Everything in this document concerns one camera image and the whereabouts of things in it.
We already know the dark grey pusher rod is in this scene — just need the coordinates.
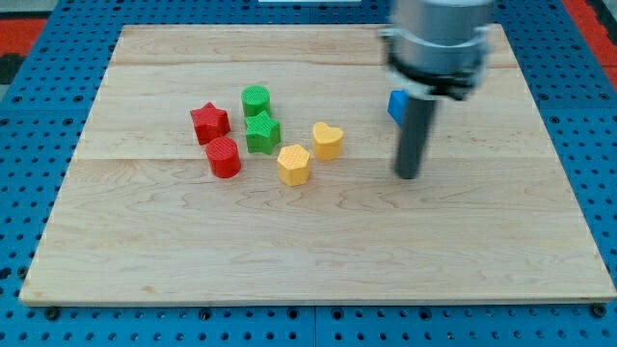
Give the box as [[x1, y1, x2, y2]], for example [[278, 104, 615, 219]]
[[394, 96, 437, 179]]

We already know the blue triangle block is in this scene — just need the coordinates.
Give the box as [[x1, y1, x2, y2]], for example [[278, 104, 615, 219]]
[[387, 90, 408, 127]]

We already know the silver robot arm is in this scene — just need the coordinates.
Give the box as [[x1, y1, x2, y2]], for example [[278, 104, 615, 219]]
[[382, 0, 493, 179]]

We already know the green star block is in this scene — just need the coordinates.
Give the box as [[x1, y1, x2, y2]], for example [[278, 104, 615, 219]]
[[245, 111, 281, 155]]

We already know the red star block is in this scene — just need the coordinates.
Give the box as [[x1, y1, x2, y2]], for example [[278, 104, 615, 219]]
[[190, 102, 230, 146]]

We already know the yellow heart block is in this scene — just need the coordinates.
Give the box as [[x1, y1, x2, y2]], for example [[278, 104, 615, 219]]
[[312, 121, 344, 161]]

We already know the yellow hexagon block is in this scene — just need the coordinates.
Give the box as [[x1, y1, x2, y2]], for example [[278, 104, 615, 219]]
[[277, 145, 310, 187]]

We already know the green cylinder block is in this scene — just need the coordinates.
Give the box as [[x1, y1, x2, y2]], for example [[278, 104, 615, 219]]
[[241, 85, 271, 117]]

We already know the red cylinder block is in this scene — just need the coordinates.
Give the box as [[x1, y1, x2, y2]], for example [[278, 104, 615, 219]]
[[205, 137, 241, 178]]

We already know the wooden board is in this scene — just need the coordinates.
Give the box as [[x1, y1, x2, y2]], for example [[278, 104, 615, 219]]
[[20, 25, 616, 307]]

